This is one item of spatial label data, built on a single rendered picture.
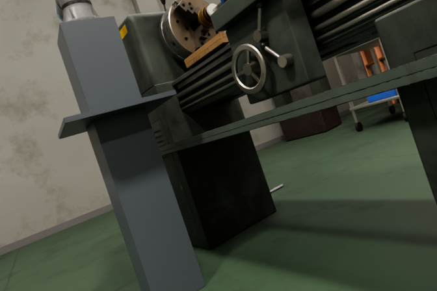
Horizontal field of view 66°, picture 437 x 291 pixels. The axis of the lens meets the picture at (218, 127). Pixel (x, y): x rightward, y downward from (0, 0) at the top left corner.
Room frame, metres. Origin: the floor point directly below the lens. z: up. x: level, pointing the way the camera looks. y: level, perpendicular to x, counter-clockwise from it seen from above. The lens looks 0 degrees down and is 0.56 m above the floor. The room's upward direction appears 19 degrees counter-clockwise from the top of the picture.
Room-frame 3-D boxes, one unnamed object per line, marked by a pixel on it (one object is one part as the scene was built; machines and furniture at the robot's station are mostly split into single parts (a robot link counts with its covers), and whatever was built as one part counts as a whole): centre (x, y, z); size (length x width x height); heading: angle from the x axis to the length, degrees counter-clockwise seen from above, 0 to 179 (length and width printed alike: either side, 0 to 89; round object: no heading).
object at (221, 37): (1.51, -0.18, 0.89); 0.36 x 0.30 x 0.04; 124
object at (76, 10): (1.33, 0.38, 1.15); 0.15 x 0.15 x 0.10
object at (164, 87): (2.04, 0.20, 0.43); 0.60 x 0.48 x 0.86; 34
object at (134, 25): (2.04, 0.20, 1.06); 0.59 x 0.48 x 0.39; 34
